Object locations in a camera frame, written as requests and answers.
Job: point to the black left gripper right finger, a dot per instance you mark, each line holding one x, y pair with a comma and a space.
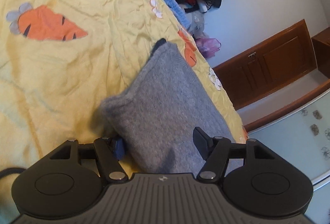
215, 153

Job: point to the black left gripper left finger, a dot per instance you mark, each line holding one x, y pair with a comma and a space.
108, 166

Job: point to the grey and navy knit sweater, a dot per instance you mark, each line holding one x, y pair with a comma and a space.
157, 113

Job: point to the white wardrobe with flower decals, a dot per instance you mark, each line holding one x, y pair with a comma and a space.
302, 139

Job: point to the pink plastic bag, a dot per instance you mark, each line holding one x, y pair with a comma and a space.
208, 47

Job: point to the brown wooden door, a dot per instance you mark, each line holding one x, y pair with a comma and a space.
280, 60

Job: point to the clear plastic bag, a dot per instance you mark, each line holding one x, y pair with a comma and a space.
197, 24

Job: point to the yellow carrot print quilt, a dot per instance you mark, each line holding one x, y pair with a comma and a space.
60, 58

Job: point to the light blue folded towel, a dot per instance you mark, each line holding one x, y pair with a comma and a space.
178, 13

